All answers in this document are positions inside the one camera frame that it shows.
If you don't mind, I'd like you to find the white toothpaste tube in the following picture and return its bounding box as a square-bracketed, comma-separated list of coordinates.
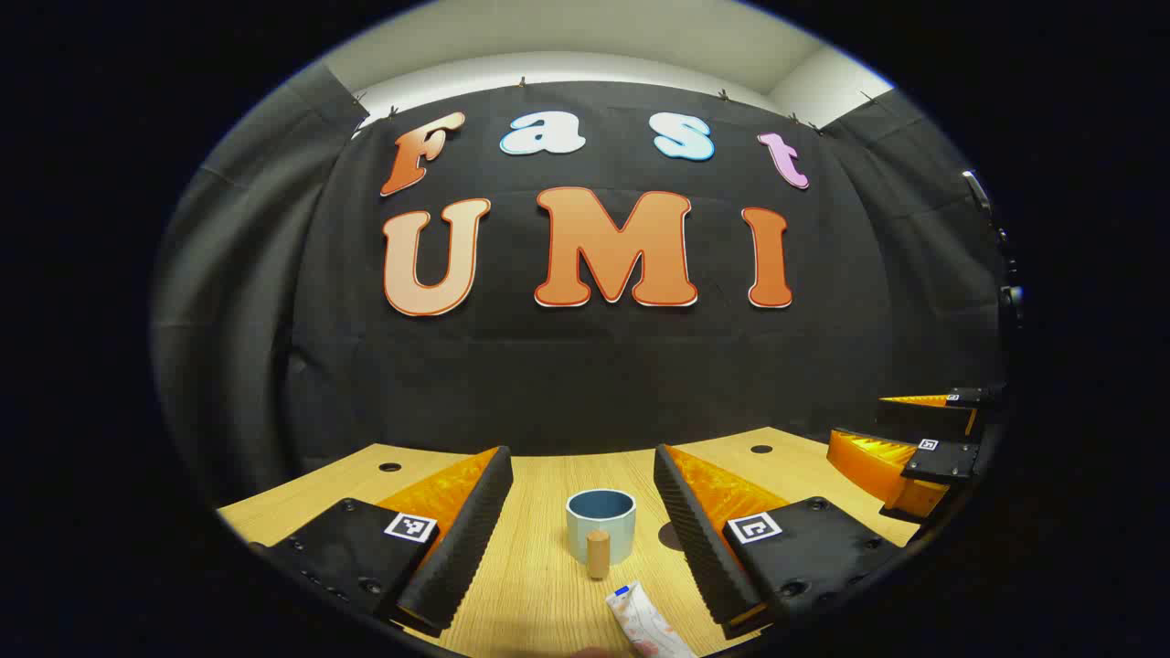
[605, 583, 696, 658]

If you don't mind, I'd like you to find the wooden desktop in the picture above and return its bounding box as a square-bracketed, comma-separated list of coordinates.
[218, 426, 924, 658]

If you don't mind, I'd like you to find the black backdrop cloth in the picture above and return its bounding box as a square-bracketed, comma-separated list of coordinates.
[151, 62, 1016, 504]

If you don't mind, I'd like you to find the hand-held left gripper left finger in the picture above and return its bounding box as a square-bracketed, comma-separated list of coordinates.
[249, 445, 515, 639]

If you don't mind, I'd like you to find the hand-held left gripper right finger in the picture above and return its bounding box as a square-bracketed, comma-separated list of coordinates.
[653, 444, 906, 641]

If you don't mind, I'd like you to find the blue-grey cup with wooden handle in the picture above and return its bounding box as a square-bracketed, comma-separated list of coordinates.
[565, 489, 638, 580]

